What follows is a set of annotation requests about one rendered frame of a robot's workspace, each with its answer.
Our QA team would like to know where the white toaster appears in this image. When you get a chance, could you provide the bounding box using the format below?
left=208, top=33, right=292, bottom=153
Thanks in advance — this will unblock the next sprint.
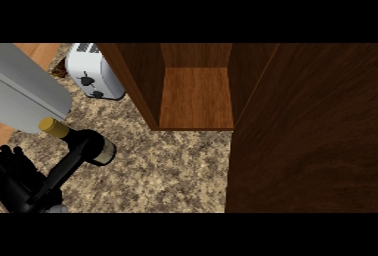
left=63, top=42, right=127, bottom=101

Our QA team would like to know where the dark wine bottle, yellow cap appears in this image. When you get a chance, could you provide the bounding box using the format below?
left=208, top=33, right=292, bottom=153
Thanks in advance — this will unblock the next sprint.
left=38, top=117, right=118, bottom=167

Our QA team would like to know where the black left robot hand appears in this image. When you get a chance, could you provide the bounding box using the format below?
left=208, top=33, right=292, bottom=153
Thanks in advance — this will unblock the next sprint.
left=0, top=137, right=96, bottom=214

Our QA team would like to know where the brown wooden cabinet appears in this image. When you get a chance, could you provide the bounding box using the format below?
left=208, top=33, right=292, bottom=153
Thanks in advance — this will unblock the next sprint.
left=94, top=42, right=280, bottom=132

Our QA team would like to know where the dark brown cabinet door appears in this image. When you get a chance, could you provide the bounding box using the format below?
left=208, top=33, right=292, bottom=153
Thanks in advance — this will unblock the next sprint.
left=223, top=42, right=378, bottom=214

